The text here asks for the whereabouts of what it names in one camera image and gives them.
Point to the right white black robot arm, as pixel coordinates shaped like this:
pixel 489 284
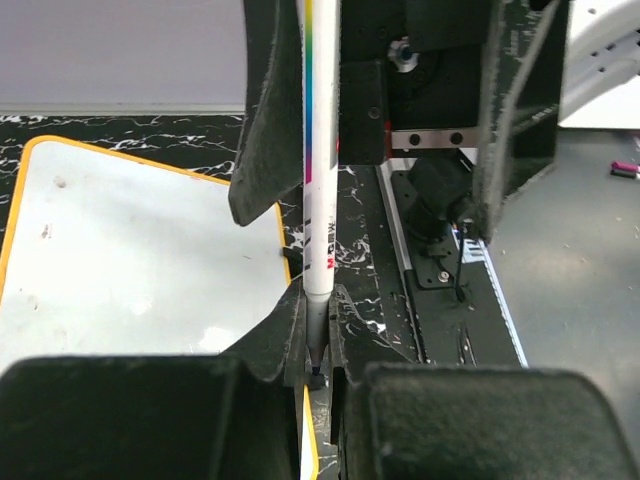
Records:
pixel 471 88

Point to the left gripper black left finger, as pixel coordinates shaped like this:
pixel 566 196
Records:
pixel 235 415

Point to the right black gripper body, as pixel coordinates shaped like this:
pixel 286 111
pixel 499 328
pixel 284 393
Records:
pixel 410 77

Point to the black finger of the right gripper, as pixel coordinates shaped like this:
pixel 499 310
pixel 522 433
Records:
pixel 269 157
pixel 522 71

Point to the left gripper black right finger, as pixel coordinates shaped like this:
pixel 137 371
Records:
pixel 395 419

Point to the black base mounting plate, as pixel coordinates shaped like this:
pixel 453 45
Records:
pixel 408 266

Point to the white board with orange frame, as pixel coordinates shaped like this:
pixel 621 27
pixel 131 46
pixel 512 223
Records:
pixel 106 254

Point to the white marker pen blue cap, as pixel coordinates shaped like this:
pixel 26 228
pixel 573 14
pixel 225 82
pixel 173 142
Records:
pixel 320 61

